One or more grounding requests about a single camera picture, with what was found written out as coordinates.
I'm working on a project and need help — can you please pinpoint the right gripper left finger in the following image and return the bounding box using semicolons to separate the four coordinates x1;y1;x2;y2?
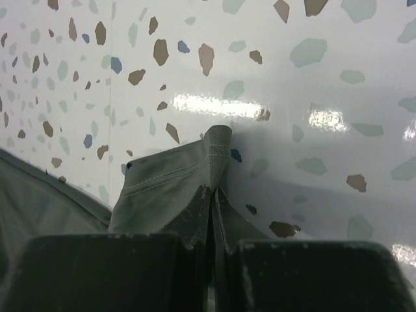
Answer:
1;187;209;311

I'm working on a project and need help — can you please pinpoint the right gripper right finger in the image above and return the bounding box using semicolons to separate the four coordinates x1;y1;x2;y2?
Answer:
211;189;415;311

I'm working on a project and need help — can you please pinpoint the dark grey t shirt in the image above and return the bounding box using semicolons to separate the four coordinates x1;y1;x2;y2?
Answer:
1;125;232;290

